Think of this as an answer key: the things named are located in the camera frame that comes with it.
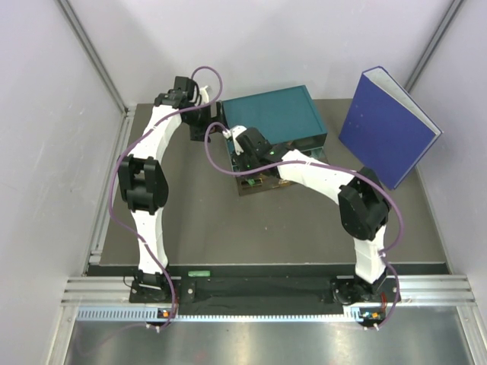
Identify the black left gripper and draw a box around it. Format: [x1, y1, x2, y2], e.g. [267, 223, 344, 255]
[182, 101, 227, 143]

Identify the black gold eyeshadow palette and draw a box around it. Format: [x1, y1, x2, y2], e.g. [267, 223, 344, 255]
[240, 178, 263, 189]

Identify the teal drawer organizer box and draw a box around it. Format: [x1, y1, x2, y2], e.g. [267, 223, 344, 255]
[222, 85, 328, 158]

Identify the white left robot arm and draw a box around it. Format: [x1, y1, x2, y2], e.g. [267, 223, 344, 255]
[118, 76, 212, 303]

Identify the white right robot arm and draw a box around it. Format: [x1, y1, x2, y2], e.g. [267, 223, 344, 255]
[223, 125, 390, 303]

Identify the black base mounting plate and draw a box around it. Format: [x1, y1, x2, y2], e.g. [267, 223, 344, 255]
[144, 264, 397, 315]

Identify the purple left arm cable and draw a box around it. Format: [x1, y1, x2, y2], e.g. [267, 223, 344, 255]
[106, 65, 224, 331]

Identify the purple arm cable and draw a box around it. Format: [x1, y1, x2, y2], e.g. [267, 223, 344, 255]
[106, 65, 224, 331]
[204, 122, 405, 331]

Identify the blue ring binder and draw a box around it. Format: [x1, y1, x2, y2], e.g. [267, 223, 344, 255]
[339, 66, 442, 189]

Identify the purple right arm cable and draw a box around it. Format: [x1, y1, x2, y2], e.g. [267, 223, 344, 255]
[204, 122, 405, 331]

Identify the grey slotted cable duct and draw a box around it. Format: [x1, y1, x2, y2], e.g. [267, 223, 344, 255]
[76, 306, 363, 323]

